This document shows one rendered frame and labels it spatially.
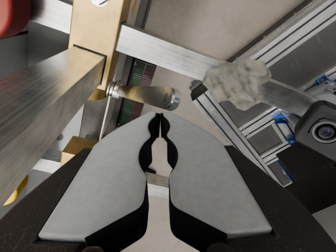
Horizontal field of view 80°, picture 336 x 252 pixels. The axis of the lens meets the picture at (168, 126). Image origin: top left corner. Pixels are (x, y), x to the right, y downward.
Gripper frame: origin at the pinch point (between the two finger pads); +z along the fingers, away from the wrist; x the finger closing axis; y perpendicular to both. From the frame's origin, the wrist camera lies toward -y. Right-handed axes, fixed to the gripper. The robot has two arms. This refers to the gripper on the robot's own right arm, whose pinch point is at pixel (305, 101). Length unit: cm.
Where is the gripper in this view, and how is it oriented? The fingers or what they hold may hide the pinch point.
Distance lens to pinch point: 38.9
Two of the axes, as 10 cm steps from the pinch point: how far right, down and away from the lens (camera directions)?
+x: 3.4, -8.1, -4.7
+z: -0.2, -5.1, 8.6
